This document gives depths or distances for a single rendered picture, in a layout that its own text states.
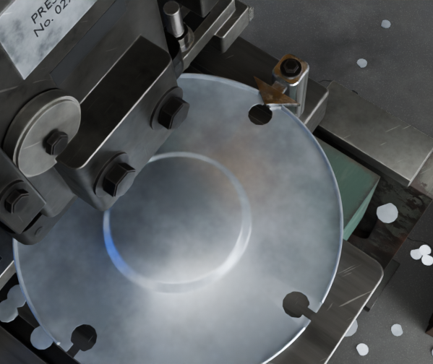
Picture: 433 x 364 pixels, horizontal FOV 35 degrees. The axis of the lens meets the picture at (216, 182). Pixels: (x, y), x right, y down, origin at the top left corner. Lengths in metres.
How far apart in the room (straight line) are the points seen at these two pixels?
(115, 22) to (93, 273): 0.25
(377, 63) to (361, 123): 0.80
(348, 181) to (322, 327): 0.23
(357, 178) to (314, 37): 0.88
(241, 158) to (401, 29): 1.07
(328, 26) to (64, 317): 1.17
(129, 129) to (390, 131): 0.42
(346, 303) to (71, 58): 0.31
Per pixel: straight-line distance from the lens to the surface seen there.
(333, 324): 0.59
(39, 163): 0.43
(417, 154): 0.80
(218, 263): 0.59
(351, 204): 0.76
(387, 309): 1.41
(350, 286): 0.60
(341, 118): 0.81
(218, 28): 0.75
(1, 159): 0.35
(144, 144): 0.49
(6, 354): 0.70
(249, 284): 0.59
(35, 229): 0.53
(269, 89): 0.65
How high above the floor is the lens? 1.36
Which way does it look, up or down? 69 degrees down
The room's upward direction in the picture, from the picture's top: 9 degrees counter-clockwise
